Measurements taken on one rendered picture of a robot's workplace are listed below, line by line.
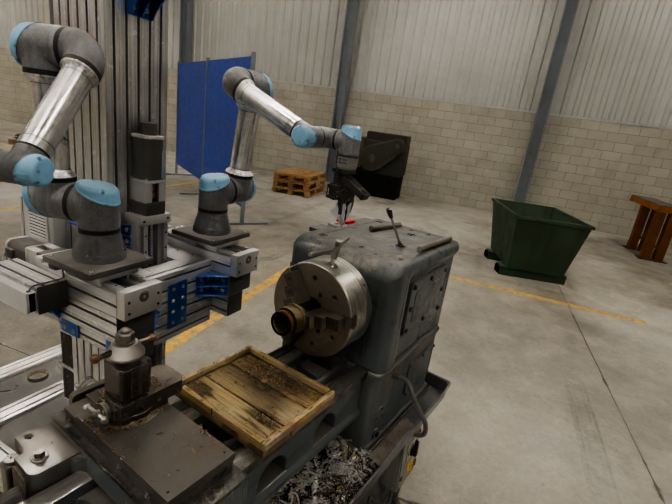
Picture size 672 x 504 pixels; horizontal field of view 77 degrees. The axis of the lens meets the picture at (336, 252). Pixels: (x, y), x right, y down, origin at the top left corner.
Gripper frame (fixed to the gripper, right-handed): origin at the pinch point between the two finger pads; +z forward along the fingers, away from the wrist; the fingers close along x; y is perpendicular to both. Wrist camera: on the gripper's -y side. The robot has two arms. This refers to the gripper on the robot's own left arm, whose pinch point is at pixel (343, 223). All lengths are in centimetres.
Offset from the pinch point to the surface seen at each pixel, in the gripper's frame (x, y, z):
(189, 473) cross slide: 90, -29, 33
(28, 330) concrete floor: 26, 225, 131
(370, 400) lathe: 16, -32, 54
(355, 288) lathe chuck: 26.0, -24.0, 11.8
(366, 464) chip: 22, -37, 74
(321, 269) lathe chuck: 31.6, -14.3, 7.4
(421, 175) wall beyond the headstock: -914, 355, 73
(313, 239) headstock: 13.1, 3.4, 5.5
